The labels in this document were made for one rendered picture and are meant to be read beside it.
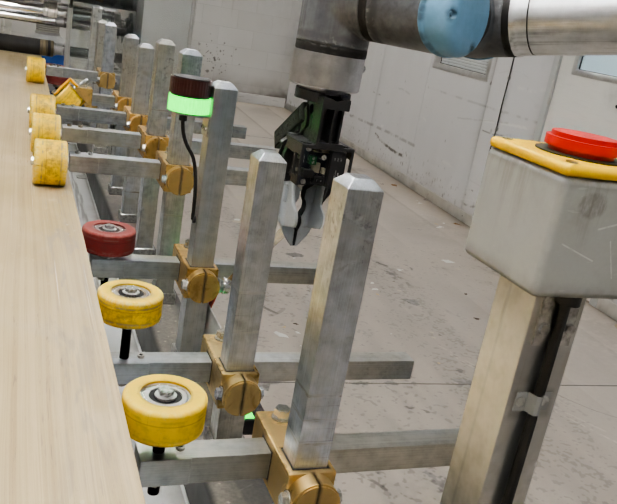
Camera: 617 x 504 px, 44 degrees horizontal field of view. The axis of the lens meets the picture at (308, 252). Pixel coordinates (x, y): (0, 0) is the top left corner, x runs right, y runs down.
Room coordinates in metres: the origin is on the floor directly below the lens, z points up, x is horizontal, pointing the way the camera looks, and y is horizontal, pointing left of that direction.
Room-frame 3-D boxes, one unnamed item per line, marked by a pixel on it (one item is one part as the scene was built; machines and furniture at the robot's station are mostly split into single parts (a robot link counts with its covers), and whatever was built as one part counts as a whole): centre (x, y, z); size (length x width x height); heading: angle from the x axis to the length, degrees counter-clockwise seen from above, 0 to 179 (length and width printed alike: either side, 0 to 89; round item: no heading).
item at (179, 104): (1.09, 0.21, 1.11); 0.06 x 0.06 x 0.02
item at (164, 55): (1.57, 0.36, 0.93); 0.03 x 0.03 x 0.48; 23
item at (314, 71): (0.97, 0.01, 1.20); 0.10 x 0.09 x 0.05; 113
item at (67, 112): (1.85, 0.45, 0.95); 0.50 x 0.04 x 0.04; 113
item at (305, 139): (0.97, 0.01, 1.12); 0.09 x 0.08 x 0.12; 23
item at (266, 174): (0.88, 0.06, 0.87); 0.03 x 0.03 x 0.48; 23
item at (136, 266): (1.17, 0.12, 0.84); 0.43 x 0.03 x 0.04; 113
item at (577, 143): (0.41, -0.13, 1.22); 0.04 x 0.04 x 0.02
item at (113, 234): (1.09, 0.30, 0.85); 0.08 x 0.08 x 0.11
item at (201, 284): (1.13, 0.17, 0.85); 0.13 x 0.06 x 0.05; 23
